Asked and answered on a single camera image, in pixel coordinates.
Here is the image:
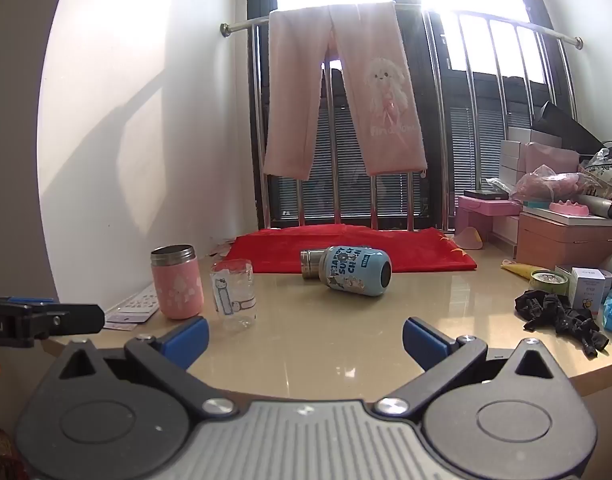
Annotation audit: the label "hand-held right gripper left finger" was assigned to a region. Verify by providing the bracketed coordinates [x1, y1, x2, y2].
[56, 316, 237, 419]

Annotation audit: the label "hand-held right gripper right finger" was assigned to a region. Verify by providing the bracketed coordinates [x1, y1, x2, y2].
[375, 316, 562, 418]

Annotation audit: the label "blue printed cup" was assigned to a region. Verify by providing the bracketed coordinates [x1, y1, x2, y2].
[300, 245, 392, 292]

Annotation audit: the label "pink cup with steel rim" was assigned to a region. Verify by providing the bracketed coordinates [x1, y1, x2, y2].
[150, 244, 205, 320]

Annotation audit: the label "white sticker sheet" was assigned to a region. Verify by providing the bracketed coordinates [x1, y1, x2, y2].
[102, 281, 163, 331]

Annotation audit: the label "clear printed drinking glass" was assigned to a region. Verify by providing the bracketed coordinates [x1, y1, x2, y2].
[210, 258, 258, 332]

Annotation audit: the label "pink scraping board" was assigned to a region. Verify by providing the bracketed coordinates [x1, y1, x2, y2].
[455, 227, 485, 250]

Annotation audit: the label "yellow pouch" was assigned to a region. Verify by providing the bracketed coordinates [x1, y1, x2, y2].
[502, 258, 538, 281]

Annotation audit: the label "dark patterned cloth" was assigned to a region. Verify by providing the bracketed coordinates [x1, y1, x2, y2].
[0, 419, 27, 480]

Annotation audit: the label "red cloth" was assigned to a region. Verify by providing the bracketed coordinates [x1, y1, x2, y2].
[220, 224, 478, 274]

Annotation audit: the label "round green tin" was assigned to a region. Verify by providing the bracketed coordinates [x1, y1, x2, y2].
[529, 269, 570, 297]

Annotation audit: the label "black crumpled cloth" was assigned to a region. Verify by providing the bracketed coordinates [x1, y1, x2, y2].
[514, 289, 611, 358]

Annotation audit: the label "pink plastic stool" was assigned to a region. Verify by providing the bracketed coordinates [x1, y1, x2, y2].
[457, 195, 522, 237]

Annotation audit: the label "flat black box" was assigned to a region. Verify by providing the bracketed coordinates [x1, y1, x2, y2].
[463, 188, 510, 202]

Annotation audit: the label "small white carton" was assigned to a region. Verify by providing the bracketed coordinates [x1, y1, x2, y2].
[568, 266, 612, 307]

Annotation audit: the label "teal edged flat box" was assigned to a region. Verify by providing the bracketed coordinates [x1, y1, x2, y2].
[523, 200, 607, 226]

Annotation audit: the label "pink massage comb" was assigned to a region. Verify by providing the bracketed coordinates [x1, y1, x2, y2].
[548, 199, 587, 217]

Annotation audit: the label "pink plastic bag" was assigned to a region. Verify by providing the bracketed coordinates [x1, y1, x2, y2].
[513, 163, 583, 204]

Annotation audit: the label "stack of white boxes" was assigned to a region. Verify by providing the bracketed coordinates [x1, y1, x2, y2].
[500, 127, 538, 189]

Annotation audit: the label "pink paper bag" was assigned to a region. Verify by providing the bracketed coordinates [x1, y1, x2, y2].
[523, 141, 580, 187]

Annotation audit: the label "grey hair dryer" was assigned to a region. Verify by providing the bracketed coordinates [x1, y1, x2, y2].
[578, 194, 612, 221]

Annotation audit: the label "steel window railing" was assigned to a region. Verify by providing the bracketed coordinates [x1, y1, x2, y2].
[220, 2, 585, 234]

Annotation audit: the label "white patterned bag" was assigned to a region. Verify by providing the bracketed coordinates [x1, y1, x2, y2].
[580, 154, 612, 207]

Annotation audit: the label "pink pants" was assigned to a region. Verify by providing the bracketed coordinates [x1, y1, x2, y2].
[263, 2, 429, 181]

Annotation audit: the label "black bag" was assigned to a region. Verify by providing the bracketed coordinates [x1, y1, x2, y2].
[530, 101, 608, 154]

